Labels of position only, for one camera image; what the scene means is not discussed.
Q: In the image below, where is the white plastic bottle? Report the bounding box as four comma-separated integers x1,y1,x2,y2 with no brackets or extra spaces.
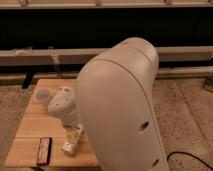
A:
62,133,82,155

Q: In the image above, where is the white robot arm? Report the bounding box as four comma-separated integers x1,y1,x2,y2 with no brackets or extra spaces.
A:
48,38,169,171

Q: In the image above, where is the wooden table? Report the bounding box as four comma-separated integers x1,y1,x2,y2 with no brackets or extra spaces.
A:
4,78,101,168

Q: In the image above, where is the white plastic cup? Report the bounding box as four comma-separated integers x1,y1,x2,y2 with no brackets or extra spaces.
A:
34,87,53,109

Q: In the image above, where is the black cable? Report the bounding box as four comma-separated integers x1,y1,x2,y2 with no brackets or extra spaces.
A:
166,151,213,171

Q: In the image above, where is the long wooden bench rail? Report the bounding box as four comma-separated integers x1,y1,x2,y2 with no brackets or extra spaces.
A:
0,46,213,66

